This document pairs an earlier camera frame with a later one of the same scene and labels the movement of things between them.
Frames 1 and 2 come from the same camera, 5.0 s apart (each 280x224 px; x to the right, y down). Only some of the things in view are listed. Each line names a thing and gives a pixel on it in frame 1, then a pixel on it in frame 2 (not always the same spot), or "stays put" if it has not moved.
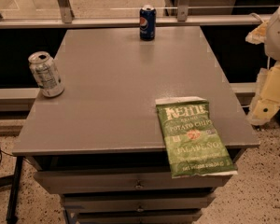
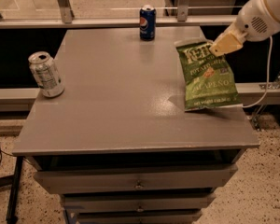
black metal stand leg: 10,214 stays put
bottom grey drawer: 137,217 stays put
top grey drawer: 51,182 stays put
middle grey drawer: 137,201 stays put
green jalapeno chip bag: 192,143 -> 208,80
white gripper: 279,36 -> 251,20
